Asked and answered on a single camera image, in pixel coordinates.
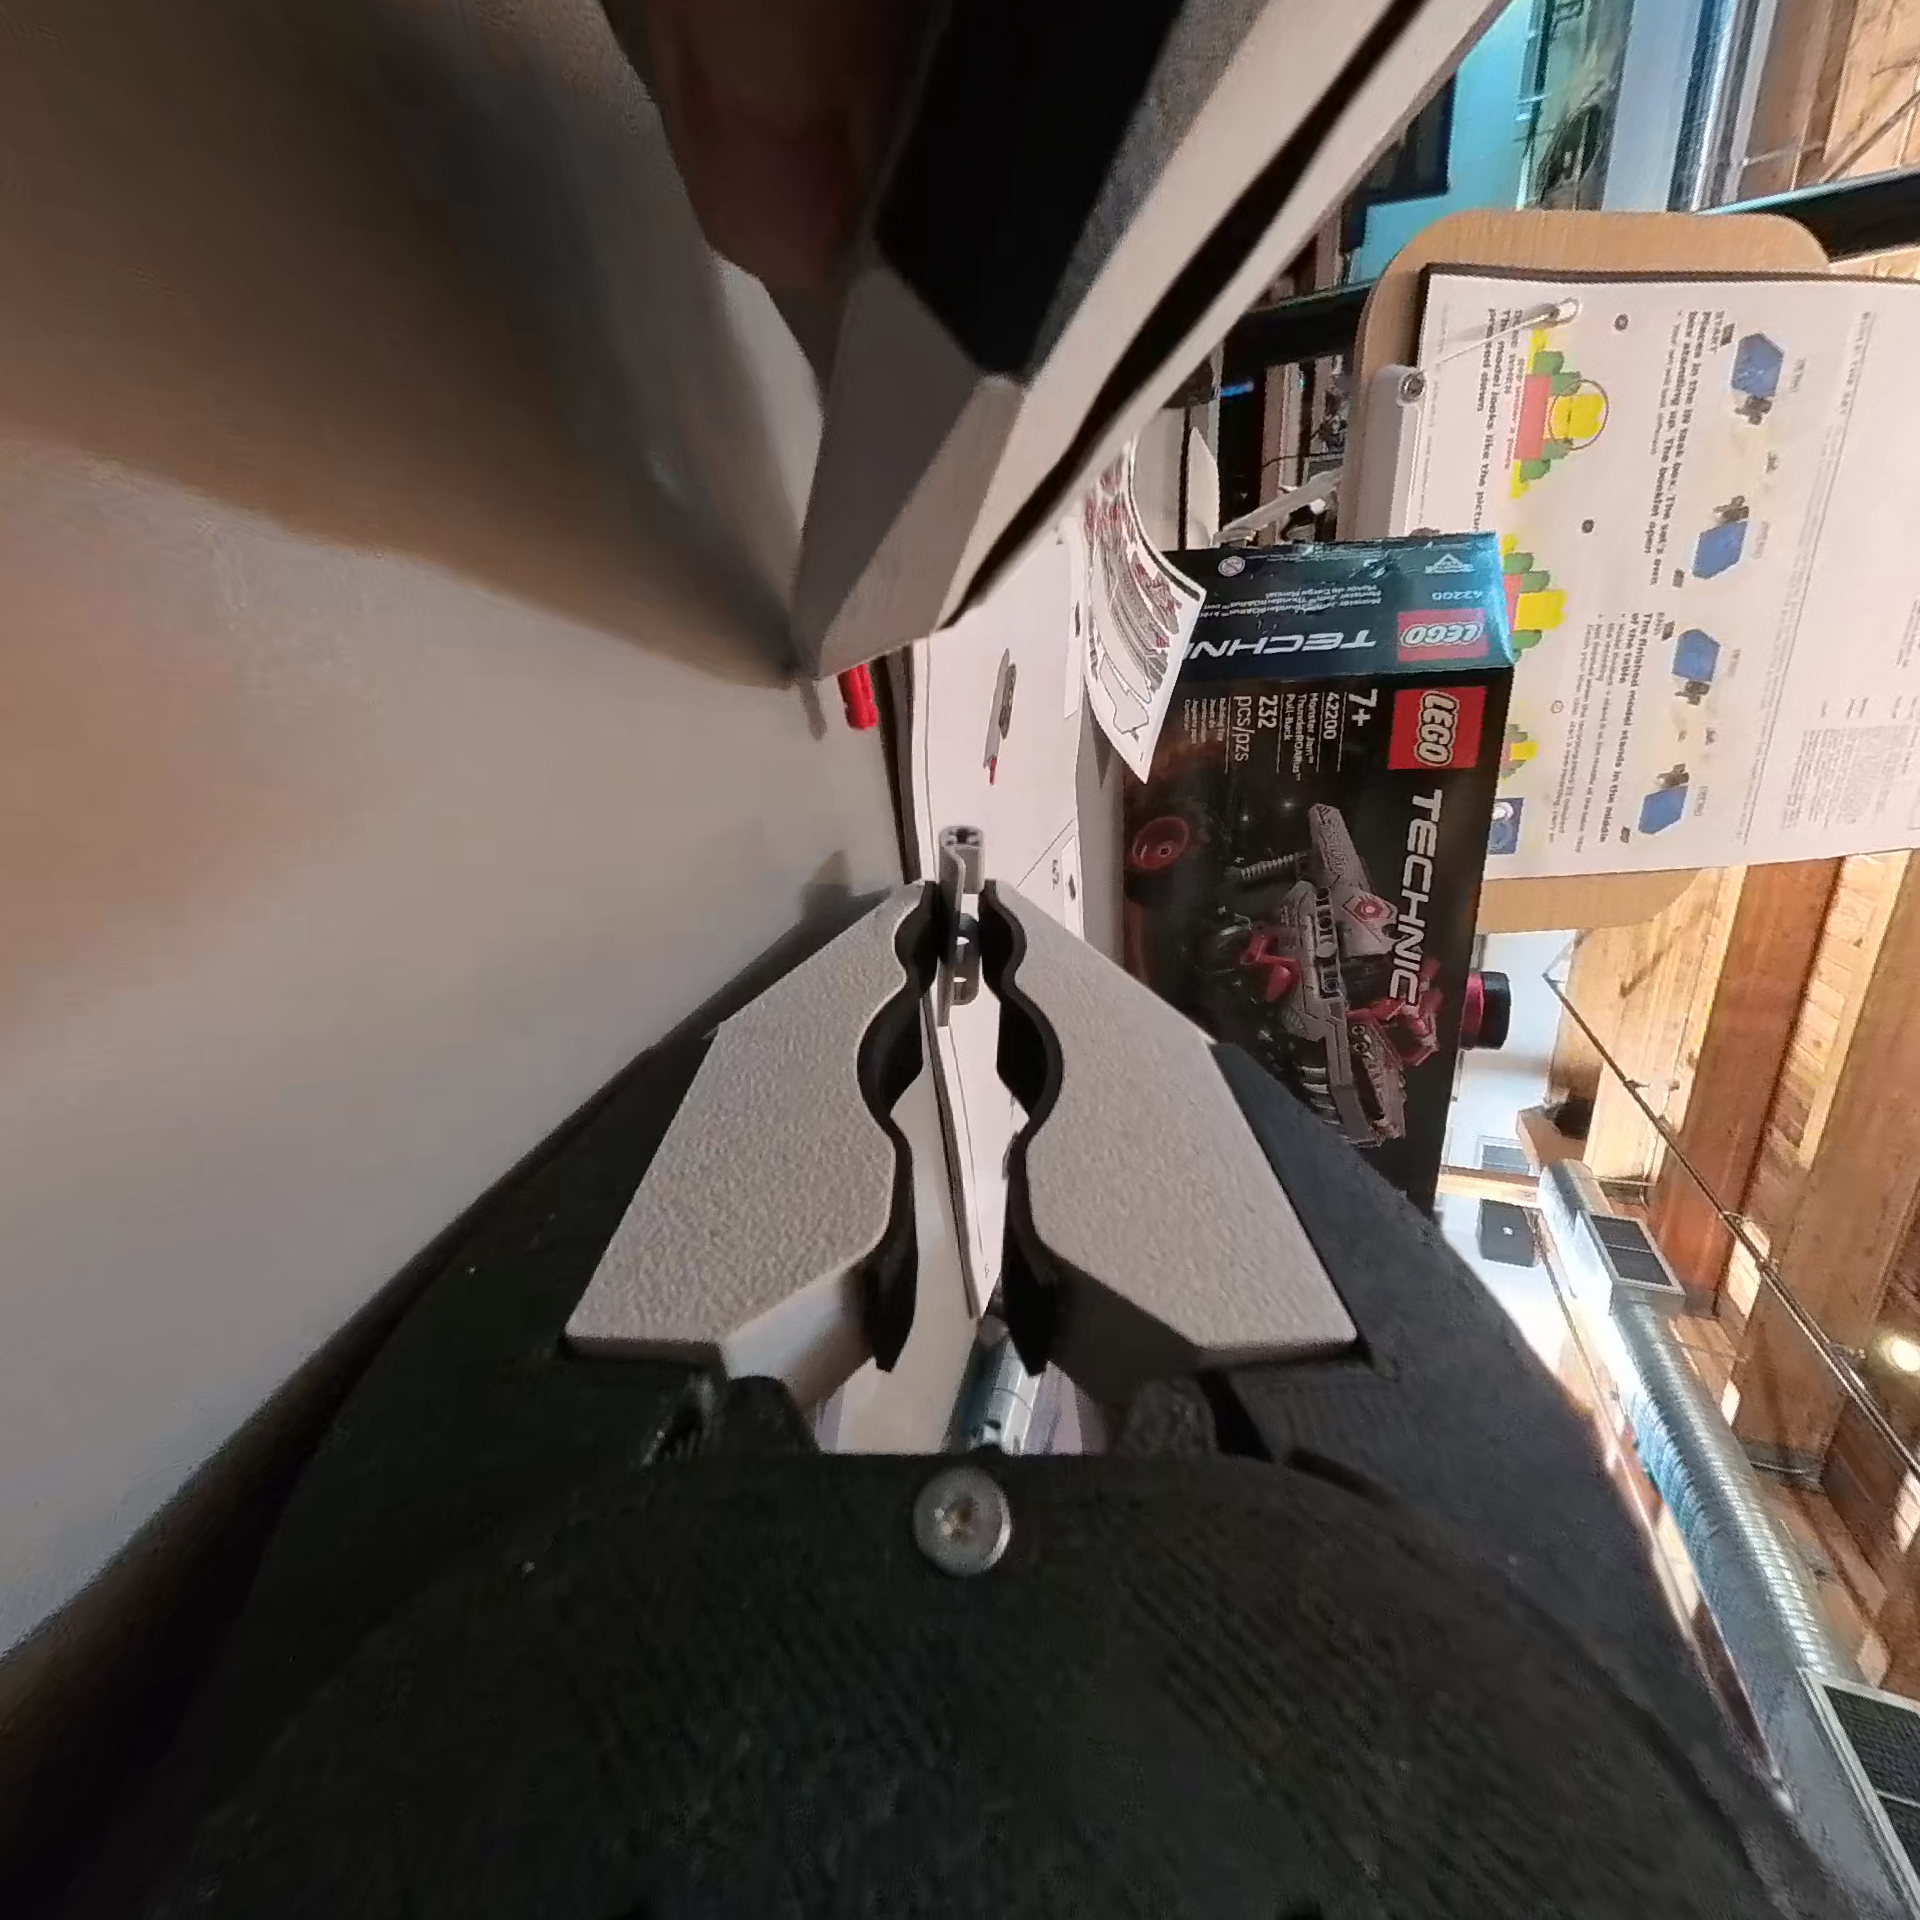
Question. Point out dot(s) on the red toy pin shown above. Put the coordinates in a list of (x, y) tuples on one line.
[(857, 697)]

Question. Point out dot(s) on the long grey toy piece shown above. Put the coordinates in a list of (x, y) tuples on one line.
[(960, 863)]

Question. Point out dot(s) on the white document stand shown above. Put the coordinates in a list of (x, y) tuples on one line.
[(1389, 436)]

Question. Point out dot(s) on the grey desk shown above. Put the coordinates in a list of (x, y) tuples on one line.
[(375, 974)]

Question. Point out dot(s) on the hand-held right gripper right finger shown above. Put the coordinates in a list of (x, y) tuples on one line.
[(1184, 1200)]

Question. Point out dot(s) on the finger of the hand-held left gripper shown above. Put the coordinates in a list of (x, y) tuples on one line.
[(1243, 278), (1141, 300)]

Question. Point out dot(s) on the person's left hand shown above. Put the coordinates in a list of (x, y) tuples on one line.
[(779, 119)]

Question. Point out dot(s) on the maroon bottle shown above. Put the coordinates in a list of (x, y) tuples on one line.
[(1488, 1009)]

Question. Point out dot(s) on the wooden backing board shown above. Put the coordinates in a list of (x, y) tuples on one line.
[(1576, 240)]

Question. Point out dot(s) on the black toy set box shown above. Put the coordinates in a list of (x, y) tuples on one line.
[(1319, 839)]

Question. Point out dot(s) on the white instruction booklet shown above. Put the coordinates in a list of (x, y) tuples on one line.
[(1049, 839)]

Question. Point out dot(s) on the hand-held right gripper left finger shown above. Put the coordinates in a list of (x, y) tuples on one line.
[(735, 1200)]

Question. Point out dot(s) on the metal air duct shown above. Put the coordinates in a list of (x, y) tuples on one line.
[(1695, 1424)]

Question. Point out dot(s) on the toy sticker sheet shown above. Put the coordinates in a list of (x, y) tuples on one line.
[(1141, 630)]

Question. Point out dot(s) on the printed instruction sheet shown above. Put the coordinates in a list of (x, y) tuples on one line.
[(1725, 569)]

